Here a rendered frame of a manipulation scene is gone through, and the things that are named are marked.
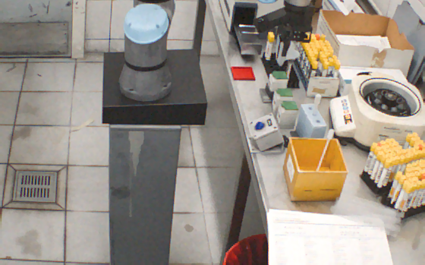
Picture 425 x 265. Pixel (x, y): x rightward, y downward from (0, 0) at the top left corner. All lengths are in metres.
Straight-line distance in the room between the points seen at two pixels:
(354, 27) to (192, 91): 0.75
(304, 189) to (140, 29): 0.58
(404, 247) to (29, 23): 2.64
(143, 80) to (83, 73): 1.89
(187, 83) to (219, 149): 1.33
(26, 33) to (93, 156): 0.98
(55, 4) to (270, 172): 2.17
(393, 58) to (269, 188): 0.72
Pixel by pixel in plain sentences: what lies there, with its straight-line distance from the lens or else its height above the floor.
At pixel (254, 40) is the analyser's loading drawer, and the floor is 0.92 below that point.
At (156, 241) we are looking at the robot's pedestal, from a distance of 2.12.
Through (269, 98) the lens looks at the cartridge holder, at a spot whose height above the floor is 0.89.
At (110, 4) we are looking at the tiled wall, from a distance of 3.68.
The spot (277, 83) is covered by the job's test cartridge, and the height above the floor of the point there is 0.94.
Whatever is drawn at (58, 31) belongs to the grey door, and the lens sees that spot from 3.70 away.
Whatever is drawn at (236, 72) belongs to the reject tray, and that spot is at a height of 0.88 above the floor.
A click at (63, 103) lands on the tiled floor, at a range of 3.41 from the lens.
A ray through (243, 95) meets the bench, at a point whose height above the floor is 0.88.
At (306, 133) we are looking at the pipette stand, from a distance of 1.79.
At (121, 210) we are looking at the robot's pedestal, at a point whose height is 0.55.
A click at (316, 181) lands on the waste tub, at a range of 1.61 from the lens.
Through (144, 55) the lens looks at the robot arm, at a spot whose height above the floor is 1.08.
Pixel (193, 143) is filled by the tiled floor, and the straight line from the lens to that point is 3.18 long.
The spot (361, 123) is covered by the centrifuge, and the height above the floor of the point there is 0.96.
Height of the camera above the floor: 1.97
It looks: 36 degrees down
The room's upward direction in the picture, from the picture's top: 8 degrees clockwise
